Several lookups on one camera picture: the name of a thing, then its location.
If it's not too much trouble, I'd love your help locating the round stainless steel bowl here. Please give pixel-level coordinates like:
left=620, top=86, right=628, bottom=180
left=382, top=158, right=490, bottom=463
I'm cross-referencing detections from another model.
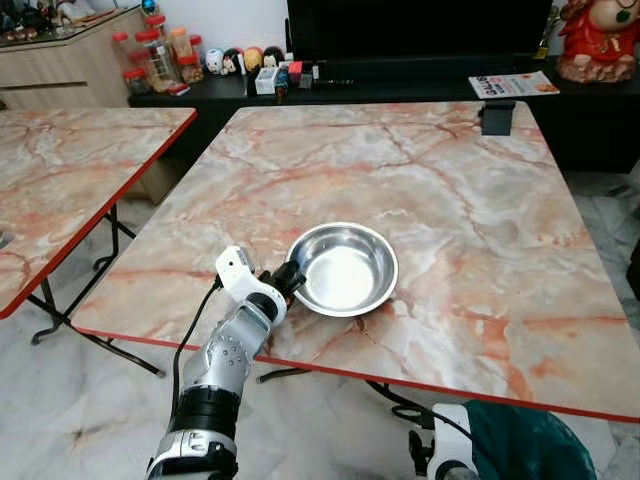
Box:
left=286, top=222, right=400, bottom=319

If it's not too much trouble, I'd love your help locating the teal green fabric bag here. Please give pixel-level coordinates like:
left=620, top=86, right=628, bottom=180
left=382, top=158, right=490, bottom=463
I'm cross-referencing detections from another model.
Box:
left=465, top=400, right=598, bottom=480

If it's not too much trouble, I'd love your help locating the marble-pattern folding table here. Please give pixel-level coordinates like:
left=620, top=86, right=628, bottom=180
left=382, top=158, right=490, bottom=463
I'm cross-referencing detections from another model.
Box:
left=0, top=106, right=198, bottom=379
left=70, top=100, right=640, bottom=423

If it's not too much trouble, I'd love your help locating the small white box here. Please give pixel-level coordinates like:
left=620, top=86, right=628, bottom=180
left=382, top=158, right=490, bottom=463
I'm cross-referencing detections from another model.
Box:
left=254, top=67, right=279, bottom=96

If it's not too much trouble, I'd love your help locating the small white doll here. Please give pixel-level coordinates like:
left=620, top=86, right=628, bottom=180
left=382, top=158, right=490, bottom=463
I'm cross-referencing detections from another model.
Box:
left=205, top=48, right=227, bottom=76

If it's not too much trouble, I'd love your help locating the clear jar red lid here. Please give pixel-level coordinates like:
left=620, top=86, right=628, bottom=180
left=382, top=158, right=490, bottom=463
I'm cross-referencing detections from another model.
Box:
left=135, top=30, right=183, bottom=93

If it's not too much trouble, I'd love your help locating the small black table clamp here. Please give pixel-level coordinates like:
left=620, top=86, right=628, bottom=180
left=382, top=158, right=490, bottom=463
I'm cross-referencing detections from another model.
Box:
left=479, top=100, right=518, bottom=137

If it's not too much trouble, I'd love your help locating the black flat television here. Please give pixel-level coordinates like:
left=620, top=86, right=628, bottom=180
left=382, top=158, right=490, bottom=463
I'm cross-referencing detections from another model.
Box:
left=286, top=0, right=554, bottom=63

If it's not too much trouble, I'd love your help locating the printed paper flyer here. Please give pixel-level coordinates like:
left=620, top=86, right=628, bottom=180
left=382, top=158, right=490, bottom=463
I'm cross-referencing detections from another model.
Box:
left=468, top=70, right=561, bottom=100

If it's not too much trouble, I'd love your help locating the light wooden cabinet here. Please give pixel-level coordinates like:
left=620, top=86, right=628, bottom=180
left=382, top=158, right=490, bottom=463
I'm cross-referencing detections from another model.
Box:
left=0, top=8, right=151, bottom=111

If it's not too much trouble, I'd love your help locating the black low television console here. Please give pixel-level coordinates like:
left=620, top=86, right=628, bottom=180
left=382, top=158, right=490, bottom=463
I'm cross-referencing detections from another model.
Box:
left=128, top=55, right=640, bottom=173

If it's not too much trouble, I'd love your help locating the red festive figurine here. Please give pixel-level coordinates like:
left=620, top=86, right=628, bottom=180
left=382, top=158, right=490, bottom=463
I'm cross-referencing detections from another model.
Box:
left=555, top=0, right=640, bottom=84

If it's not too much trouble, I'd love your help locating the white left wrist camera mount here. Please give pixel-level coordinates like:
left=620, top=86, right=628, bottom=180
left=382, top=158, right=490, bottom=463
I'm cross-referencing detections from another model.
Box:
left=215, top=245, right=289, bottom=323

